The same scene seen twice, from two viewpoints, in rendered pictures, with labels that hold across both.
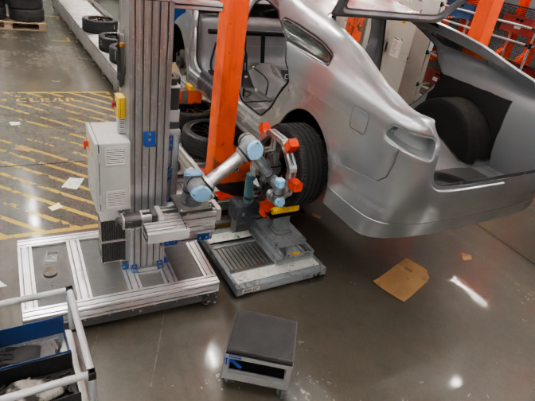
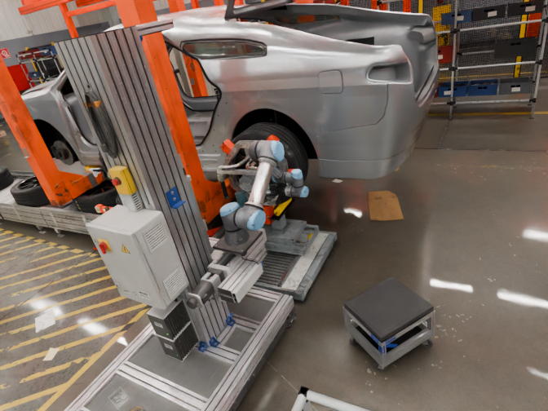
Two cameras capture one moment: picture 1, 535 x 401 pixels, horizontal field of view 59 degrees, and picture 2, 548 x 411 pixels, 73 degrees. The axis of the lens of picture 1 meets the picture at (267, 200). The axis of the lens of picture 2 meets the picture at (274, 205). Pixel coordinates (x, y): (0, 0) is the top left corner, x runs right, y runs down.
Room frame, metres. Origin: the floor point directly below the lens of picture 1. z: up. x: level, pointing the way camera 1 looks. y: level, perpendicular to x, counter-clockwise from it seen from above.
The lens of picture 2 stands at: (0.86, 1.05, 2.03)
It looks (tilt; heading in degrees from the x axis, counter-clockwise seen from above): 29 degrees down; 336
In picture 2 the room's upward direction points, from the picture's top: 12 degrees counter-clockwise
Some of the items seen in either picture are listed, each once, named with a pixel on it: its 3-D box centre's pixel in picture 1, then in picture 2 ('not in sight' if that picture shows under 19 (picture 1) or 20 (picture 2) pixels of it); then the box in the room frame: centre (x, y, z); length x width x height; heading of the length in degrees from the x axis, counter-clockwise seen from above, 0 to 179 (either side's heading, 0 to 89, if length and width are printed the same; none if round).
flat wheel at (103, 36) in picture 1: (118, 42); not in sight; (8.25, 3.00, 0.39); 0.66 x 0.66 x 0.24
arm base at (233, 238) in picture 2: (191, 195); (236, 232); (2.68, 0.50, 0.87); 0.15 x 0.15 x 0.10
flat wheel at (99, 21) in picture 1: (99, 25); not in sight; (9.42, 3.78, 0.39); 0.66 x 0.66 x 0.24
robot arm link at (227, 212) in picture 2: (193, 180); (232, 215); (2.67, 0.49, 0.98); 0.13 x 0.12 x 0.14; 29
